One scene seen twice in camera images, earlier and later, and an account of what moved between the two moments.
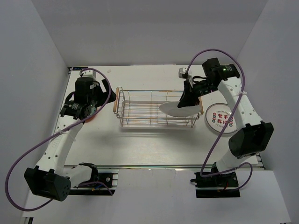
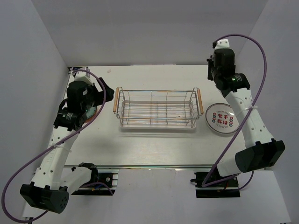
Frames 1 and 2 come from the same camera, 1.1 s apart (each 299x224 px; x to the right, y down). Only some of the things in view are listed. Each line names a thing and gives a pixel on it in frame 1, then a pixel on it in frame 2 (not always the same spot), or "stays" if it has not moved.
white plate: [216, 120] stays
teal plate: [93, 110] stays
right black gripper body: [203, 87] -> [211, 73]
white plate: [217, 115] stays
